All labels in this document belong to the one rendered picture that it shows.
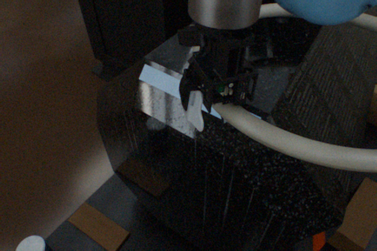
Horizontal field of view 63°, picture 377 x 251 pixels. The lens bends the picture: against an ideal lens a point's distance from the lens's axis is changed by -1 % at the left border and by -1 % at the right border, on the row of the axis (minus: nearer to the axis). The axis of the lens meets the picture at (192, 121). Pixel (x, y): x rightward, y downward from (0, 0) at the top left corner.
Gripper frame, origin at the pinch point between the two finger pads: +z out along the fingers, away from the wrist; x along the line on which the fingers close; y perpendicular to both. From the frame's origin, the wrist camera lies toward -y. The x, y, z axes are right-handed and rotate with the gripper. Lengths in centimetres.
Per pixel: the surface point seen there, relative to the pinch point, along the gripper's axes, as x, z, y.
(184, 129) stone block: -0.9, 11.7, -9.3
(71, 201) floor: -38, 84, -50
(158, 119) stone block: -5.2, 12.2, -14.7
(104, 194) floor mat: -24, 82, -47
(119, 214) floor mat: -19, 83, -36
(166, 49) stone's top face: 1.7, 2.8, -28.2
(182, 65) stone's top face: 3.3, 3.2, -21.2
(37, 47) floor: -45, 77, -176
